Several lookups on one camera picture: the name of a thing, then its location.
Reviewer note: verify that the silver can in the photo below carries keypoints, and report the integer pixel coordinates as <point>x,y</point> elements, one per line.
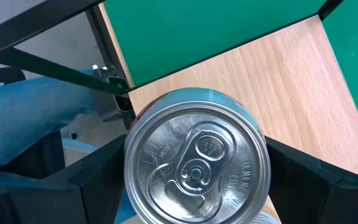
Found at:
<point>194,161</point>

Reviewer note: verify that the green table mat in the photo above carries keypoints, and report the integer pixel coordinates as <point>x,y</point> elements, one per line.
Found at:
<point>197,31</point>

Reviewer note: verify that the blue jeans leg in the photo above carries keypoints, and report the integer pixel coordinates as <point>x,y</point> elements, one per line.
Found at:
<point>26,118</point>

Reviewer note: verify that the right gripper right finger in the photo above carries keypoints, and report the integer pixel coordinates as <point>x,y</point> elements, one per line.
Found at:
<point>322,202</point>

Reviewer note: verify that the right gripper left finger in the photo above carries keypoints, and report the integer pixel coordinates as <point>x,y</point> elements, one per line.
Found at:
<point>57,202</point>

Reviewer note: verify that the black metal rig frame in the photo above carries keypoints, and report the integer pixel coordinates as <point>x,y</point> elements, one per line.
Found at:
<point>42,64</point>

